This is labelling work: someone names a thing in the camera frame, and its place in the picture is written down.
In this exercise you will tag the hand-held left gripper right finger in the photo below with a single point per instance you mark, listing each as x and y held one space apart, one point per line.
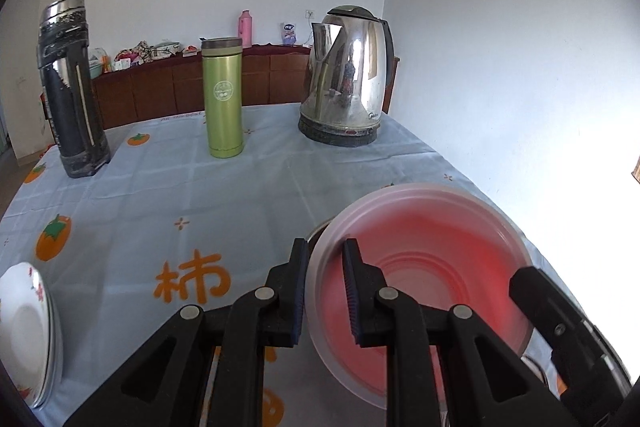
352 292

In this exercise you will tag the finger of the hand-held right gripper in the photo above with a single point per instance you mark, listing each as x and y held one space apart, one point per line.
545 302

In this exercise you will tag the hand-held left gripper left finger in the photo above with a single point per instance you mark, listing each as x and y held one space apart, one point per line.
300 287

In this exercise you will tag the red plastic bowl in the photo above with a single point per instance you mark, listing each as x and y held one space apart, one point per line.
440 257

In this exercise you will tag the red rose white plate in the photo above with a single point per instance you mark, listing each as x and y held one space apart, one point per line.
22 322

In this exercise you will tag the persimmon printed tablecloth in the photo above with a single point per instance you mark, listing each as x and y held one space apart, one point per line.
175 207

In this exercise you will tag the green thermos bottle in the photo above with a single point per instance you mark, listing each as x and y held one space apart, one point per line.
223 102

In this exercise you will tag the stainless electric kettle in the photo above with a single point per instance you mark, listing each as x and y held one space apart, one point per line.
350 77

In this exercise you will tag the long wooden sideboard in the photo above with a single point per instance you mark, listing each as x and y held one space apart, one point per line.
165 82

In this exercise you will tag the white snack bag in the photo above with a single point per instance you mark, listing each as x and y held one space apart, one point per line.
289 33

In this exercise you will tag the pink thermos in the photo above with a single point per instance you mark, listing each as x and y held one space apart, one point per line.
245 29

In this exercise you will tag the white tissue box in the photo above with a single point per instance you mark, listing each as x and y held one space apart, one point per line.
121 65

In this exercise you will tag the teal basin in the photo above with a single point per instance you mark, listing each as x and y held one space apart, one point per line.
95 71

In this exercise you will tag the black vacuum flask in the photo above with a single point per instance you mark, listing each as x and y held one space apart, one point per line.
70 97

